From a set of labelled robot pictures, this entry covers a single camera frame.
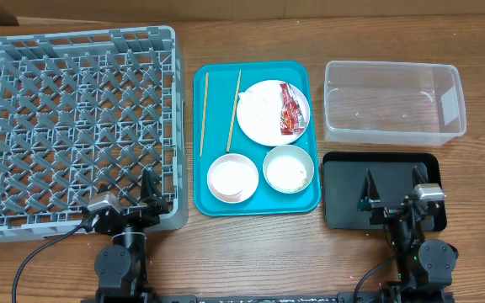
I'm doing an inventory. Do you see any red sauce packet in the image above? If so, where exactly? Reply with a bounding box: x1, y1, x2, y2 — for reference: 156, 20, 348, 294
280, 82, 306, 136

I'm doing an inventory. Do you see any grey bowl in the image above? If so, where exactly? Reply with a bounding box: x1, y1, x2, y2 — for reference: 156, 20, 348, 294
263, 145, 315, 194

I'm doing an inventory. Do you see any clear plastic bin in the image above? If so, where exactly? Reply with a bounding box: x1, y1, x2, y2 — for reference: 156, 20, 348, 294
323, 61, 467, 146

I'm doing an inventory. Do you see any grey dishwasher rack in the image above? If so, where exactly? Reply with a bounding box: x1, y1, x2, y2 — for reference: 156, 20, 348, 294
0, 26, 189, 242

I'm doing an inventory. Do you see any pink shallow bowl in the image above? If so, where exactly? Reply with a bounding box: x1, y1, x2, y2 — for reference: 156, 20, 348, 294
206, 153, 259, 204

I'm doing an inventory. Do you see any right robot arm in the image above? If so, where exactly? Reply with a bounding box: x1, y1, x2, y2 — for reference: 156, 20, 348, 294
351, 167, 459, 302

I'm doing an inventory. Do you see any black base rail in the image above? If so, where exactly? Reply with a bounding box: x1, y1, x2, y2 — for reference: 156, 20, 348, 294
81, 291, 456, 303

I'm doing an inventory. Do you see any black waste tray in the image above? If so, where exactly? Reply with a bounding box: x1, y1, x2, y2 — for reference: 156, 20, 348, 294
322, 151, 441, 231

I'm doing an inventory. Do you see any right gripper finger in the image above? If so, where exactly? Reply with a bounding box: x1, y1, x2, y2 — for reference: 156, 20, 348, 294
357, 169, 381, 210
412, 166, 429, 185

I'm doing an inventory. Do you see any teal serving tray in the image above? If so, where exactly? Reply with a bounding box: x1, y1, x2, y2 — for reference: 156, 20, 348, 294
193, 61, 322, 216

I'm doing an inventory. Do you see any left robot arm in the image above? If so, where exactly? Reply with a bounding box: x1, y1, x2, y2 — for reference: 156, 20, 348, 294
87, 169, 169, 303

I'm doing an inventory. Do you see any wooden chopstick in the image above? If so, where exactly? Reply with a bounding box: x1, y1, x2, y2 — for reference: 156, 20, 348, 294
200, 72, 209, 157
227, 69, 242, 153

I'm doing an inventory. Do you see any white napkin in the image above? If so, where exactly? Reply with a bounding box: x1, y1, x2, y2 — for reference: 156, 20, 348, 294
238, 86, 281, 129

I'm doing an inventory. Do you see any large white plate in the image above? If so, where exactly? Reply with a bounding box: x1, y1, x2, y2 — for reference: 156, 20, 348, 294
237, 80, 312, 146

